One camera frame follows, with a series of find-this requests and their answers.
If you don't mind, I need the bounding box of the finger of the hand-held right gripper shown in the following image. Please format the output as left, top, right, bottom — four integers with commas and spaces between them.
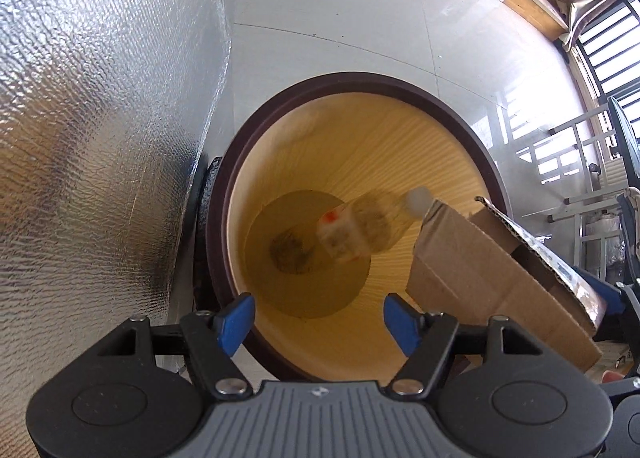
600, 377, 640, 409
575, 265, 640, 339

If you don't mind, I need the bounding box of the clear plastic bottle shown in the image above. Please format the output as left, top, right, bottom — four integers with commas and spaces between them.
315, 186, 433, 266

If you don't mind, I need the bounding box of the wood-pattern bin with brown rim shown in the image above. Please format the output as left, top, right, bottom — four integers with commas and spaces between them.
205, 72, 513, 384

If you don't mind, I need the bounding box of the dark chair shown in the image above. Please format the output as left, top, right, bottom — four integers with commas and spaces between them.
605, 95, 640, 161

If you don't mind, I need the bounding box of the silver foil insulation sheet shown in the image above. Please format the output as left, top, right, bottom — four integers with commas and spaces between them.
0, 0, 236, 371

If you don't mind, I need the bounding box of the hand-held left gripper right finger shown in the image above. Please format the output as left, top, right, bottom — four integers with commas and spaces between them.
383, 292, 545, 397

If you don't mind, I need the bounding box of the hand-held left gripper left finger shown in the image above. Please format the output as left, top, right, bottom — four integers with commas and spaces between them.
96, 292, 257, 400

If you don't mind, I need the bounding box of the white metal rack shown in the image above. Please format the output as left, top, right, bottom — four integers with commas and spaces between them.
515, 103, 640, 284

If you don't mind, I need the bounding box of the brown cardboard box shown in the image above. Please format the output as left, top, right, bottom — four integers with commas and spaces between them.
405, 196, 608, 374

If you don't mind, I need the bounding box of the black window grille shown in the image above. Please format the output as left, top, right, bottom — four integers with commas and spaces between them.
570, 0, 640, 111

